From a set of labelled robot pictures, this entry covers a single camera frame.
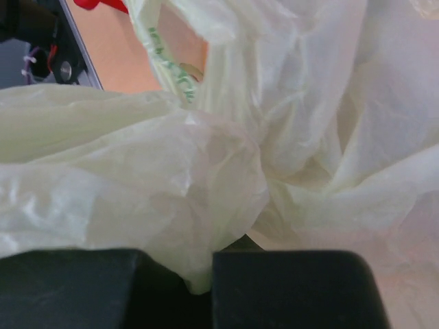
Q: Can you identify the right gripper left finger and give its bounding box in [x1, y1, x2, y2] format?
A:
[1, 249, 212, 328]

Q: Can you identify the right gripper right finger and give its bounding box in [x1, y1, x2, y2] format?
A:
[211, 236, 391, 328]

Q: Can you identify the pale green plastic bag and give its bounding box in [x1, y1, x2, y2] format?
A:
[1, 1, 438, 328]

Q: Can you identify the red plastic tray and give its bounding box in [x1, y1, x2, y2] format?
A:
[73, 0, 128, 14]

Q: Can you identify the aluminium rail frame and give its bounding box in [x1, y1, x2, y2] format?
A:
[59, 0, 104, 90]

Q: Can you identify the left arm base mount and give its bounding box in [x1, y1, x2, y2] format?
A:
[1, 1, 78, 88]

